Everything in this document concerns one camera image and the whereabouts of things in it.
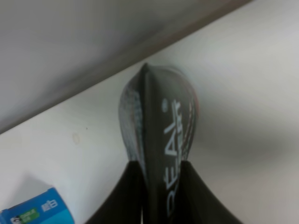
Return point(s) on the black L'Oreal tube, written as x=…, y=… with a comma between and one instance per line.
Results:
x=158, y=112

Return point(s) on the blue green toothpaste box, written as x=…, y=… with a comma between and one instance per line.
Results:
x=46, y=208

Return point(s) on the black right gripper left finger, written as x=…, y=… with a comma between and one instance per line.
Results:
x=124, y=204

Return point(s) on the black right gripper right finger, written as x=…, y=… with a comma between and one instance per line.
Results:
x=196, y=204

